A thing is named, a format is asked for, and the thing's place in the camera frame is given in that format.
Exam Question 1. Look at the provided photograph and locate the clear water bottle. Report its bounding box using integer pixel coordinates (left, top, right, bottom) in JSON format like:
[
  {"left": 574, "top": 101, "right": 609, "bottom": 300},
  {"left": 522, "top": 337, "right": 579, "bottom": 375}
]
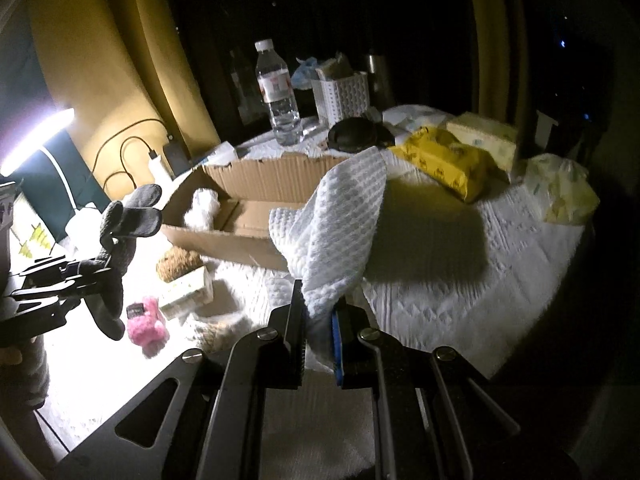
[{"left": 255, "top": 39, "right": 304, "bottom": 147}]

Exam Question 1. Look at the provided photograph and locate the black power adapter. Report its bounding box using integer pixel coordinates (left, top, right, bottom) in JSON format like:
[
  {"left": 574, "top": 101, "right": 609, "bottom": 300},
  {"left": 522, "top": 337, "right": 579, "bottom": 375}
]
[{"left": 165, "top": 140, "right": 194, "bottom": 172}]

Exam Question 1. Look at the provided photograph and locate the metal thermos flask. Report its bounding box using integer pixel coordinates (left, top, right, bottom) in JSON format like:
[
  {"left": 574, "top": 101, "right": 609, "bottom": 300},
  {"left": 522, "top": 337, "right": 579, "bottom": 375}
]
[{"left": 367, "top": 52, "right": 397, "bottom": 109}]

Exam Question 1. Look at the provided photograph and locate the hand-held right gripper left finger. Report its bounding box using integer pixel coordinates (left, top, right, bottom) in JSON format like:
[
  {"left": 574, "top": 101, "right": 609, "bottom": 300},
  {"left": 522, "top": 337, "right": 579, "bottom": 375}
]
[{"left": 57, "top": 280, "right": 308, "bottom": 480}]

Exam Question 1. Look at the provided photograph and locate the white printed packet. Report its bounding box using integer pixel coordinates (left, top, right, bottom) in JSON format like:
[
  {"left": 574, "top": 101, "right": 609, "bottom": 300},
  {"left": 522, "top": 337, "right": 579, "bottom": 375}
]
[{"left": 380, "top": 105, "right": 447, "bottom": 132}]

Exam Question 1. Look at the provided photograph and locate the black cable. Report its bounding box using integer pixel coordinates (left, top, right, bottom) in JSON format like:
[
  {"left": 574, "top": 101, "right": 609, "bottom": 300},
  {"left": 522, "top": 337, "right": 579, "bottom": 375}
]
[{"left": 95, "top": 119, "right": 167, "bottom": 197}]

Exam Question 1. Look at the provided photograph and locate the desk lamp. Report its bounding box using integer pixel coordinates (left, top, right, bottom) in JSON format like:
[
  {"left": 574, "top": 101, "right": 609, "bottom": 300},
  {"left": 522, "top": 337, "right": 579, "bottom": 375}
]
[{"left": 0, "top": 107, "right": 109, "bottom": 253}]

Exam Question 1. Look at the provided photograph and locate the yellow wet wipes pack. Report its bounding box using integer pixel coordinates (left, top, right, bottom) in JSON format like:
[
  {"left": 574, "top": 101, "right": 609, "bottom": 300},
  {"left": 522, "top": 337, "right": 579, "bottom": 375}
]
[{"left": 389, "top": 126, "right": 499, "bottom": 205}]

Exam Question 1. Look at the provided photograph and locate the pale yellow tissue box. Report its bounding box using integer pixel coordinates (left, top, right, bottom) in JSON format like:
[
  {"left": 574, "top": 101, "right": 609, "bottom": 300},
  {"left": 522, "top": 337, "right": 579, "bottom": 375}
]
[{"left": 446, "top": 111, "right": 521, "bottom": 173}]

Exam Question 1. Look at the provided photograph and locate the white patterned box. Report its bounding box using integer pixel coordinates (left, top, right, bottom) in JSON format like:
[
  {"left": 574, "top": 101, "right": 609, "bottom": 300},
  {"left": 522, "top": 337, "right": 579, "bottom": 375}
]
[{"left": 311, "top": 71, "right": 371, "bottom": 129}]

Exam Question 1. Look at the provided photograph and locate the tree print pillow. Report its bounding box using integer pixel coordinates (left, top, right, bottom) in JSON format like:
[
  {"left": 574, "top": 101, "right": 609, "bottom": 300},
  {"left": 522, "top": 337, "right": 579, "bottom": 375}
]
[{"left": 10, "top": 195, "right": 67, "bottom": 262}]

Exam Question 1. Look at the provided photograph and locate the white waffle towel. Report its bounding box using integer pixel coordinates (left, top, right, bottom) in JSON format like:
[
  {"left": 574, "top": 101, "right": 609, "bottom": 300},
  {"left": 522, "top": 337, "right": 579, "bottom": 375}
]
[{"left": 269, "top": 146, "right": 388, "bottom": 361}]

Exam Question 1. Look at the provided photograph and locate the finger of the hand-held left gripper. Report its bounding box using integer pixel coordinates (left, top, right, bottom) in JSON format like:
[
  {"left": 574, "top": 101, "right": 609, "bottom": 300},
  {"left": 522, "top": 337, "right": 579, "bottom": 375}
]
[
  {"left": 10, "top": 280, "right": 91, "bottom": 317},
  {"left": 12, "top": 255, "right": 118, "bottom": 283}
]

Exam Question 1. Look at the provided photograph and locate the blue plastic bag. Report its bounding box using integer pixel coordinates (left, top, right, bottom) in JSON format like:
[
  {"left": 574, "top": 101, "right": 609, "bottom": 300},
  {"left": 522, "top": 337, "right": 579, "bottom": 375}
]
[{"left": 291, "top": 56, "right": 321, "bottom": 91}]

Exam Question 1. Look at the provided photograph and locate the pale yellow plastic pack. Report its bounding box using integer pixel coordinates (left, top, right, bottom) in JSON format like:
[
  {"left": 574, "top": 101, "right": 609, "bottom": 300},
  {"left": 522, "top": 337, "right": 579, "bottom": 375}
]
[{"left": 522, "top": 152, "right": 601, "bottom": 226}]

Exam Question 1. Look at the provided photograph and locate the white charger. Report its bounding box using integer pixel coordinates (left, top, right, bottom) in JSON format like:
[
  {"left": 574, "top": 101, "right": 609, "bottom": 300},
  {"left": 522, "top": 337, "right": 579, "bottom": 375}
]
[{"left": 149, "top": 149, "right": 174, "bottom": 192}]

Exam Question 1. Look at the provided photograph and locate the yellow curtain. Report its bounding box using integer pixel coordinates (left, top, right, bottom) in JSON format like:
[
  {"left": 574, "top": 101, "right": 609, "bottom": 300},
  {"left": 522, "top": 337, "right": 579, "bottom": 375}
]
[
  {"left": 30, "top": 0, "right": 221, "bottom": 196},
  {"left": 465, "top": 0, "right": 532, "bottom": 126}
]

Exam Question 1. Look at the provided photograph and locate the pale tissue pack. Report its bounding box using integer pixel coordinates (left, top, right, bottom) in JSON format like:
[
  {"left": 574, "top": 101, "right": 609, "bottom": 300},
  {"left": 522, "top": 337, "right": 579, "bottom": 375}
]
[{"left": 159, "top": 266, "right": 214, "bottom": 321}]

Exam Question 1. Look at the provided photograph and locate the pink plush toy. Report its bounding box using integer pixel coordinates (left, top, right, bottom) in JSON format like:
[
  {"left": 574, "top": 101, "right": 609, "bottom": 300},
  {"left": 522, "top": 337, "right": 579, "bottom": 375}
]
[{"left": 126, "top": 296, "right": 169, "bottom": 349}]

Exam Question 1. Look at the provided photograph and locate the white carton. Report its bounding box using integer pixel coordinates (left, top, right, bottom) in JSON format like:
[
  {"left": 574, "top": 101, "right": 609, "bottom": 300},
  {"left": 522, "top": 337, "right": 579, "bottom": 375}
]
[{"left": 536, "top": 109, "right": 562, "bottom": 152}]

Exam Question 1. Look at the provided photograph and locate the cardboard box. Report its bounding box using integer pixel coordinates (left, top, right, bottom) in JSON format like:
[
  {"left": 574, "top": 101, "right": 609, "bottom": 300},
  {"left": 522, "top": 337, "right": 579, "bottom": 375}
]
[{"left": 160, "top": 152, "right": 351, "bottom": 273}]

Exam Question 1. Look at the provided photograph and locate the clear plastic packet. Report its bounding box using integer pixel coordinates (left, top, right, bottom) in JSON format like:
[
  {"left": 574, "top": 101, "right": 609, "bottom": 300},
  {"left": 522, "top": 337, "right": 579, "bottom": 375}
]
[{"left": 194, "top": 310, "right": 251, "bottom": 356}]

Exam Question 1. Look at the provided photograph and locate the brown loofah sponge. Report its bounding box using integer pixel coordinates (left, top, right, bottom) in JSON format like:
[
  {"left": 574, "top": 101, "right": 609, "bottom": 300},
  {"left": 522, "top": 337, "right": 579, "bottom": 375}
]
[{"left": 156, "top": 246, "right": 204, "bottom": 282}]

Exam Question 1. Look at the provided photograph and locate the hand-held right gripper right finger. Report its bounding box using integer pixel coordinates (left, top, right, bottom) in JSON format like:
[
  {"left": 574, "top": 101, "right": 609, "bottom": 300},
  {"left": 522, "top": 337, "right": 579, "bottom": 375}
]
[{"left": 330, "top": 300, "right": 581, "bottom": 480}]

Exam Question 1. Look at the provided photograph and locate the dark green cushion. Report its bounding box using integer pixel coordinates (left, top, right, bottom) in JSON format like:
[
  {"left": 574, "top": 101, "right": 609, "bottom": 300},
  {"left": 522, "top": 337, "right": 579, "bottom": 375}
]
[{"left": 10, "top": 127, "right": 109, "bottom": 242}]

